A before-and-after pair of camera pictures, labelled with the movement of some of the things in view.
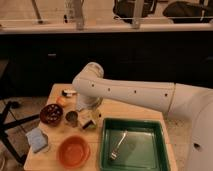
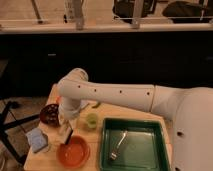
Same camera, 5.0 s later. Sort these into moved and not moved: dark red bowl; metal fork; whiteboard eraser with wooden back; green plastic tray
Moved: whiteboard eraser with wooden back
Not moved: metal fork; dark red bowl; green plastic tray
